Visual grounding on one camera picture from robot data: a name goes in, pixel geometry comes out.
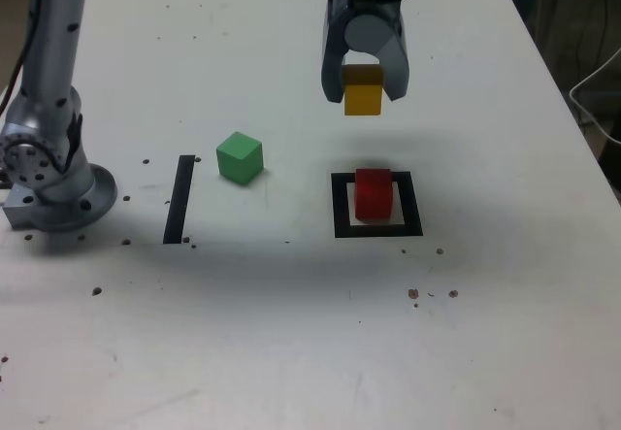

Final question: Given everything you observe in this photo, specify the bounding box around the white cable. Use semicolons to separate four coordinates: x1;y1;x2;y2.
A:
569;46;621;146

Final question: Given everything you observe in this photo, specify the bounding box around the green cube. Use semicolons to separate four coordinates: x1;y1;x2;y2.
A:
215;131;264;187

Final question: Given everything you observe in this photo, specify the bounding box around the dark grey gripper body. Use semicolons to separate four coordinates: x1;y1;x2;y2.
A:
328;0;407;23

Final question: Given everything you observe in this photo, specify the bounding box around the black tape square outline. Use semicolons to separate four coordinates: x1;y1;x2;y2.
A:
331;171;424;239

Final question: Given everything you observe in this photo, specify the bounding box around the yellow cube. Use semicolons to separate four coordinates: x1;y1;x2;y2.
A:
342;64;384;117

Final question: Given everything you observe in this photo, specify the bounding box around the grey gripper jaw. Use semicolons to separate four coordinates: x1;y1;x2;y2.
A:
344;11;412;103

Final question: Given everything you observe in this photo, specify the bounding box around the black tape strip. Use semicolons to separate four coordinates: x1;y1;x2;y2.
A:
162;154;196;246

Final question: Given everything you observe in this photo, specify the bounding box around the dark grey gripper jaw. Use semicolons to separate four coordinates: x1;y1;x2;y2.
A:
320;10;353;105

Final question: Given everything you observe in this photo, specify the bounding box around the red cube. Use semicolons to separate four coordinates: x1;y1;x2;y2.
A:
354;168;393;221

